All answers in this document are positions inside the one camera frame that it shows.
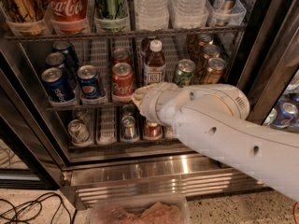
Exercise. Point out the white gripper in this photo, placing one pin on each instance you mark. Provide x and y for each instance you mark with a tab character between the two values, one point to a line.
151	101

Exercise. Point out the red coke can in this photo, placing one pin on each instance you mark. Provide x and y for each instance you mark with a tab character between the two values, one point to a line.
123	82
121	56

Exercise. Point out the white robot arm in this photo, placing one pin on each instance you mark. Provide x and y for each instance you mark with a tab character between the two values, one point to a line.
212	120

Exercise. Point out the bottom shelf blue silver can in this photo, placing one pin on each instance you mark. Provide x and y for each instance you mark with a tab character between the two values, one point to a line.
128	127

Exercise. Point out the shelf blue silver can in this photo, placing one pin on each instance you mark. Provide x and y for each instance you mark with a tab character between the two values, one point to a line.
128	127
224	8

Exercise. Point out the bottom shelf red can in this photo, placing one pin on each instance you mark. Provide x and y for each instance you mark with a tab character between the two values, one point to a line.
152	130

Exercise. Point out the green can middle shelf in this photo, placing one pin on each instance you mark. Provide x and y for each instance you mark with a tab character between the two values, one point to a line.
184	72

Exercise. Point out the front right pepsi can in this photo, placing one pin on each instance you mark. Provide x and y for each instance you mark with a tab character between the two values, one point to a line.
91	85

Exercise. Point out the bottom shelf silver green can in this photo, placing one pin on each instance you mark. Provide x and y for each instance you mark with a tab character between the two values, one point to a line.
78	131

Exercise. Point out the rear left pepsi can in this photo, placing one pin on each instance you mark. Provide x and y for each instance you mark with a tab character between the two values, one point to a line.
68	50

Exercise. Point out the steel fridge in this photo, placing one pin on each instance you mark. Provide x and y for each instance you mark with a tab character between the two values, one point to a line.
260	45

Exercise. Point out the front left pepsi can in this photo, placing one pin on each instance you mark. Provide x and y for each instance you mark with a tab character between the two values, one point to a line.
56	85

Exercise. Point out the front gold can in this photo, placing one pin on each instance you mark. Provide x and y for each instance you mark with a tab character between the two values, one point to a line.
214	71

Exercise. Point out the middle gold can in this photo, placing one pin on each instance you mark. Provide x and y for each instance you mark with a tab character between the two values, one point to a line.
208	51

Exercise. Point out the rear gold can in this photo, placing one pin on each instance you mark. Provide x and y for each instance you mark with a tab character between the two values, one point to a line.
195	44

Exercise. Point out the middle left pepsi can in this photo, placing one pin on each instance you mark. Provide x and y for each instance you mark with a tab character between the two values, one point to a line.
58	60

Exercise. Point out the top shelf green can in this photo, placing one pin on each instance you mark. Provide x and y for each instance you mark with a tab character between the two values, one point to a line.
112	14

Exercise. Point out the top shelf coca-cola can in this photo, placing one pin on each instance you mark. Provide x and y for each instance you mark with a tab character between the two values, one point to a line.
68	15

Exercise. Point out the top shelf blue silver can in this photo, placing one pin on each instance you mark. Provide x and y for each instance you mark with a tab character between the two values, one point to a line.
224	8

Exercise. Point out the top shelf gold can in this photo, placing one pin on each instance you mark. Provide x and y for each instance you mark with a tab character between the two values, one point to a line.
24	17

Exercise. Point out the pepsi can behind glass door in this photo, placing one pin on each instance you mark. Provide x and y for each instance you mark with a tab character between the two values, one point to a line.
286	112

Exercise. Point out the brown tea bottle white cap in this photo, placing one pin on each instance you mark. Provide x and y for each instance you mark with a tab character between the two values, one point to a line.
154	63

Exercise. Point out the left water bottle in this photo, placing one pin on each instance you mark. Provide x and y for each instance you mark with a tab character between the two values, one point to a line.
151	15

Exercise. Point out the water bottle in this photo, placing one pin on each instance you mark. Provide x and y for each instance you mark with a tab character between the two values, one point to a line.
188	14
151	15

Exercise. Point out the right water bottle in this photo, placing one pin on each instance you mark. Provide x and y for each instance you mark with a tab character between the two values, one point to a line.
188	14

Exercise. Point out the clear plastic container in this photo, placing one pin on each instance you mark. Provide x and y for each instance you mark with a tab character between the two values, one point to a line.
166	208

